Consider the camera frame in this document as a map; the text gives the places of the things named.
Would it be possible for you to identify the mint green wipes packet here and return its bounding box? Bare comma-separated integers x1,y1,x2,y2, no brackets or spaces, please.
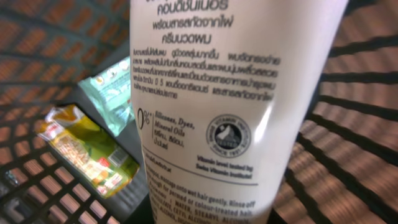
78,57,135,137

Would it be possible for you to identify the white conditioner tube gold cap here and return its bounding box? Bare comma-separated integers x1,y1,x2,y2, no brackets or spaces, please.
130,0,348,223

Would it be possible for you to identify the grey plastic shopping basket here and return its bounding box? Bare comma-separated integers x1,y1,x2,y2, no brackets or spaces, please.
1,0,397,223

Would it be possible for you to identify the green yellow snack packet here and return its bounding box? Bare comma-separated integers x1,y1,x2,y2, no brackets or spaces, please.
36,105,140,198

